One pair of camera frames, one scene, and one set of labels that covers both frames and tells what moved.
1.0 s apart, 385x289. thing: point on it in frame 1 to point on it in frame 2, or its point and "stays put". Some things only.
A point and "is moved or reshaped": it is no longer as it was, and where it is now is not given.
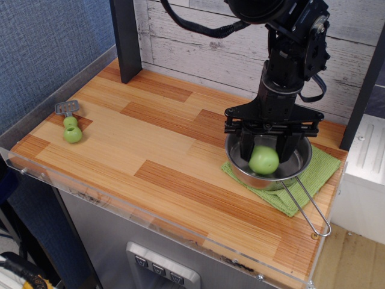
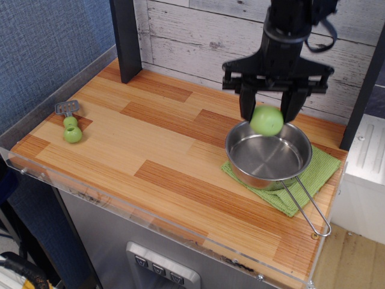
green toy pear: [264, 159] is moved or reshaped
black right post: [370, 82] stays put
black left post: [127, 38] stays put
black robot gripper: [274, 111] to [277, 65]
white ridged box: [360, 205] stays put
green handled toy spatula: [72, 133] stays put
